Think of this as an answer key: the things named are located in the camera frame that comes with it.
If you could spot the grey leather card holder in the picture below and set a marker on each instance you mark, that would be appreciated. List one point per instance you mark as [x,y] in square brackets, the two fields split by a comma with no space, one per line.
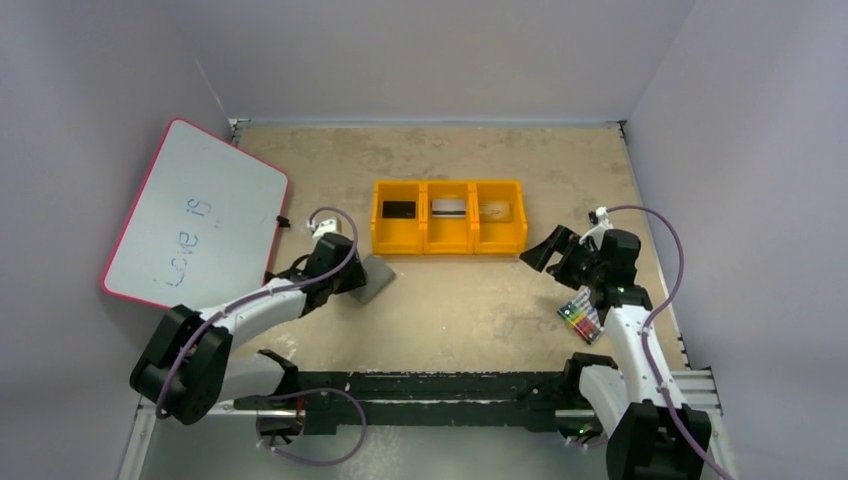
[379,275]

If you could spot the coloured marker pack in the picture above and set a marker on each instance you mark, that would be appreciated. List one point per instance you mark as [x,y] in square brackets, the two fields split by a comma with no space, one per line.
[582,317]

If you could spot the silver striped card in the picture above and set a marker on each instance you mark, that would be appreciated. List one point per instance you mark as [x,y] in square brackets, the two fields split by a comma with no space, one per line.
[448,208]

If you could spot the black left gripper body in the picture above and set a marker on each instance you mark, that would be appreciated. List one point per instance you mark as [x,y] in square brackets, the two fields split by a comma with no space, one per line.
[348,280]

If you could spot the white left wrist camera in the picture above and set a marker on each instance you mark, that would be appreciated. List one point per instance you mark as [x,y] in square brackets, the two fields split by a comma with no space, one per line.
[320,228]

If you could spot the beige gold card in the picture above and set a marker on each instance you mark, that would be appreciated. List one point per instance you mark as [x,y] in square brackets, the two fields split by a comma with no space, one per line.
[495,212]

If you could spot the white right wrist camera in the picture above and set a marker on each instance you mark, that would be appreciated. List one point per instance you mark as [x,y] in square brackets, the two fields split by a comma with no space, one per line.
[599,219]

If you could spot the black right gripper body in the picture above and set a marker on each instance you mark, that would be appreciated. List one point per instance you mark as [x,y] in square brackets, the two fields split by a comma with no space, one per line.
[569,257]

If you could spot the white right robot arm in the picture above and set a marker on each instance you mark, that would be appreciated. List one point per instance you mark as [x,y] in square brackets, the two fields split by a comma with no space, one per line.
[652,430]

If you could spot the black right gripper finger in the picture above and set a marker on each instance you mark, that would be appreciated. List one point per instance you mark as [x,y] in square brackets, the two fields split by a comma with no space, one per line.
[568,269]
[538,257]

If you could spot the yellow right bin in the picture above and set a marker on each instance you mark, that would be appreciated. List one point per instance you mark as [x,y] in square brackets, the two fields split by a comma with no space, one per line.
[501,238]

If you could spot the yellow middle bin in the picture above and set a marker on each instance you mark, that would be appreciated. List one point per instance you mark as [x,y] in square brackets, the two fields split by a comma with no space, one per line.
[447,218]

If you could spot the yellow bin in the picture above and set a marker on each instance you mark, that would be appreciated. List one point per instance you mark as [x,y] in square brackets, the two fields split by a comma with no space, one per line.
[501,238]
[396,219]
[447,218]

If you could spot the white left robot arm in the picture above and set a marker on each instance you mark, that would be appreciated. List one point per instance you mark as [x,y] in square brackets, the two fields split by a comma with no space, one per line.
[186,367]

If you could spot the yellow left bin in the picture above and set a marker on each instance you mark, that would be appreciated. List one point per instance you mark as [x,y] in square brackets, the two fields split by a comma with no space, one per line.
[396,219]

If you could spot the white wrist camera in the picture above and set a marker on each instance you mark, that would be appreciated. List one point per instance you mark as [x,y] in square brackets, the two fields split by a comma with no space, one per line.
[320,228]
[599,219]

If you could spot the pink framed whiteboard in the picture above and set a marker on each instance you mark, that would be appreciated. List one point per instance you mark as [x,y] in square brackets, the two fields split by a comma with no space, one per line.
[202,226]

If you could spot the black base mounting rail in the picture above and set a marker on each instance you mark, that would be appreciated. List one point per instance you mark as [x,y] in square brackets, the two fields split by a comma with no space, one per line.
[536,401]

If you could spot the black card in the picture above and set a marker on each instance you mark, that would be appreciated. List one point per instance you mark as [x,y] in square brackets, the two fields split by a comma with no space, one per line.
[397,209]

